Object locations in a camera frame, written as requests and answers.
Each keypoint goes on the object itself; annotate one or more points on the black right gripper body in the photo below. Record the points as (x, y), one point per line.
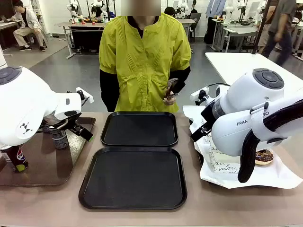
(207, 118)

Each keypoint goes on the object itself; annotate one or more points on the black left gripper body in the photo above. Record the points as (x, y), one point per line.
(71, 121)

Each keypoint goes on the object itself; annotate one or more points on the white script paper donut box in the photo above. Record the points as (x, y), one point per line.
(225, 163)
(207, 140)

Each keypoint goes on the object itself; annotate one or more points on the black white patterned drink can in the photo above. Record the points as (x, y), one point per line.
(61, 141)

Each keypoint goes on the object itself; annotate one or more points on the dark patterned serving tongs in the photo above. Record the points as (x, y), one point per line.
(171, 84)

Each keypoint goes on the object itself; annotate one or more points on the person's left forearm black sleeve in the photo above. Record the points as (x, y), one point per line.
(181, 78)

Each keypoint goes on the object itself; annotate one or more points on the person's right forearm black sleeve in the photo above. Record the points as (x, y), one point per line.
(109, 92)

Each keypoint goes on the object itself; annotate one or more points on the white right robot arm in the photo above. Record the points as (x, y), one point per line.
(236, 99)

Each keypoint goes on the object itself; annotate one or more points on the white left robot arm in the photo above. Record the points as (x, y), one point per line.
(23, 99)

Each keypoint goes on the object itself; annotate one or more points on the person's left hand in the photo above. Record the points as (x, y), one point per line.
(170, 100)

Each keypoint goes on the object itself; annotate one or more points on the white table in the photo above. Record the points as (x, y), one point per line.
(236, 63)

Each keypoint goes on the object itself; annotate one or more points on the black Pepsi can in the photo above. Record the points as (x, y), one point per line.
(20, 158)

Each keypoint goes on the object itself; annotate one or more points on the chocolate sprinkled donut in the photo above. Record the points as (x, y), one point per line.
(264, 157)

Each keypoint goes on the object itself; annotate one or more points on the white paper sheet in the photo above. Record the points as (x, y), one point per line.
(272, 175)

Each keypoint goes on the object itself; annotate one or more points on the black cabinet under table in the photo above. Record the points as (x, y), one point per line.
(87, 39)

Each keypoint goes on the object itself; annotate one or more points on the person in yellow-green blouse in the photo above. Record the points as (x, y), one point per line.
(142, 59)

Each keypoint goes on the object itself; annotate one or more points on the grey background table with toys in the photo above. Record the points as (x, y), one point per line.
(80, 24)

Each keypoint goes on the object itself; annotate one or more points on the grey background laptop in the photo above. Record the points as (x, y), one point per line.
(195, 17)

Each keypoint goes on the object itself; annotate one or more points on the black stand pole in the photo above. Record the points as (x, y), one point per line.
(260, 28)

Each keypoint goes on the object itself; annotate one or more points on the person in blue shirt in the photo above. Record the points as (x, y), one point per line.
(215, 14)

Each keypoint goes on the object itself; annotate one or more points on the person in beige shorts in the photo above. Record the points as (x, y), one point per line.
(266, 30)

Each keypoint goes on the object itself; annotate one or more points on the seated person in grey jacket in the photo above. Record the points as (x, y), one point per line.
(27, 23)

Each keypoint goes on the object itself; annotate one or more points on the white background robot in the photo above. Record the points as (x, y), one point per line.
(73, 8)
(98, 7)

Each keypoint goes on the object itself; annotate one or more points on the person in grey t-shirt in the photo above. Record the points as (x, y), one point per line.
(282, 23)

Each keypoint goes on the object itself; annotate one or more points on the person in black Celine shirt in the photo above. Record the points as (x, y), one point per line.
(298, 14)

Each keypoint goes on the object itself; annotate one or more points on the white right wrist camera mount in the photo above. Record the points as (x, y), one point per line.
(197, 94)

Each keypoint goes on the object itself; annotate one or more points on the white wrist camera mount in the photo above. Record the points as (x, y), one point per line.
(85, 95)
(197, 94)

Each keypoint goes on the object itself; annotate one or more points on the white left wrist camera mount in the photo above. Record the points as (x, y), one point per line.
(85, 95)

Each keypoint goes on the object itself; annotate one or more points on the white cylindrical pedestal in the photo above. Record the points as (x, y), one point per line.
(2, 56)

